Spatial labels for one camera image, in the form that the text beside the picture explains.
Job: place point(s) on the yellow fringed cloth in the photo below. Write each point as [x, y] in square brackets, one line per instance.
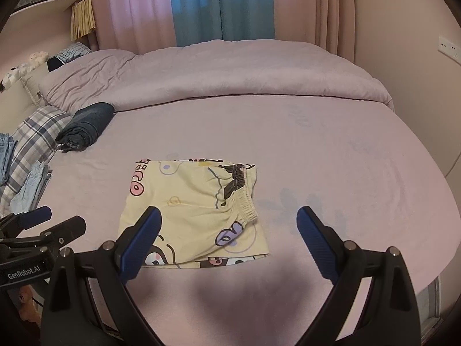
[83, 18]

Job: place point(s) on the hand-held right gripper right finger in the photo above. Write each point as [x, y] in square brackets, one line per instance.
[317, 245]

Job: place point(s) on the dark folded pants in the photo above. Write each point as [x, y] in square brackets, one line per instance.
[86, 122]

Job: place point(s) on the pink bed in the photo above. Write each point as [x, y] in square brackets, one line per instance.
[324, 169]

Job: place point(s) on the pink curtain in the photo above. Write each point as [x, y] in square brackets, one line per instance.
[313, 7]
[129, 10]

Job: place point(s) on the blue checked pillow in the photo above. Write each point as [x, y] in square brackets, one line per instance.
[70, 56]

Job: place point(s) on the white wall socket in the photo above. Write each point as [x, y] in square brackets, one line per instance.
[450, 47]

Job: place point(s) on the pink duvet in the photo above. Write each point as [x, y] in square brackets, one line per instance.
[234, 68]

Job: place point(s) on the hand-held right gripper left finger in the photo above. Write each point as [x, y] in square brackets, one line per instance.
[142, 245]

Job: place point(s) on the blue denim folded jeans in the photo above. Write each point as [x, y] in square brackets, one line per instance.
[5, 158]

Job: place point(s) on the blue curtain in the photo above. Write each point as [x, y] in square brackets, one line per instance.
[216, 7]

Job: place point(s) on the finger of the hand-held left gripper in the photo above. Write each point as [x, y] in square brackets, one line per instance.
[36, 216]
[68, 227]

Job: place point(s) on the yellow cartoon print pants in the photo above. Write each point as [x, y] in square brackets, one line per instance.
[187, 216]

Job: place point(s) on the light blue folded jeans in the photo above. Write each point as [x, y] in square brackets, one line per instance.
[32, 187]

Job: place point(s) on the cream headboard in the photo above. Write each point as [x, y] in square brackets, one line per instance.
[21, 101]

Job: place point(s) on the white plush toy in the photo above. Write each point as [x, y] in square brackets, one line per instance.
[38, 57]
[12, 77]

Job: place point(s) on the wall shelf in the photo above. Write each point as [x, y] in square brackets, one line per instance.
[46, 5]

